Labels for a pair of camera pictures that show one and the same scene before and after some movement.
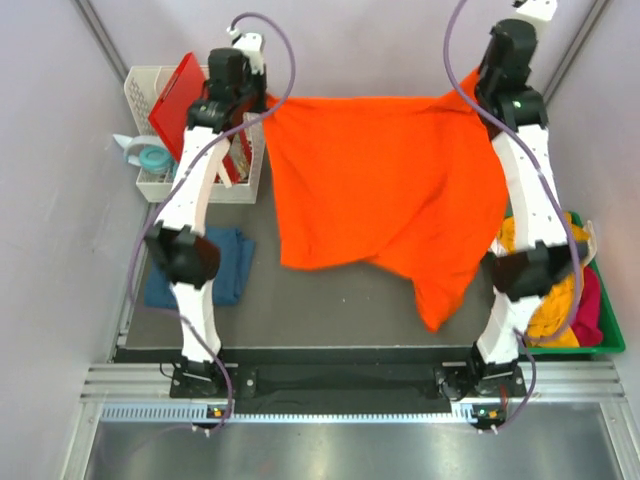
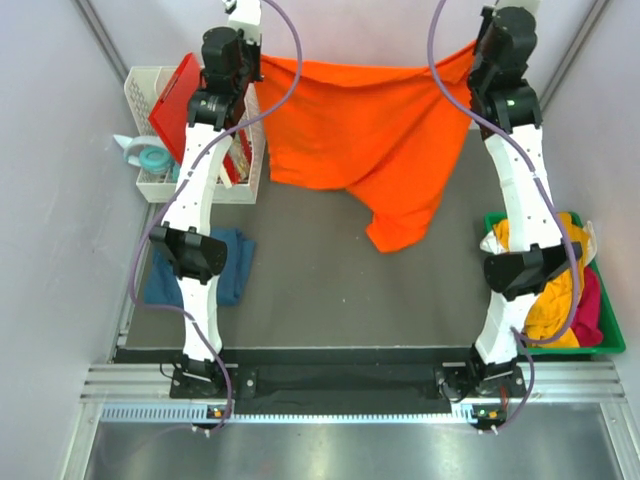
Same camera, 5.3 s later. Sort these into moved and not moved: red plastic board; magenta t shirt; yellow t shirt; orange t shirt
Moved: orange t shirt
Not moved: yellow t shirt; magenta t shirt; red plastic board
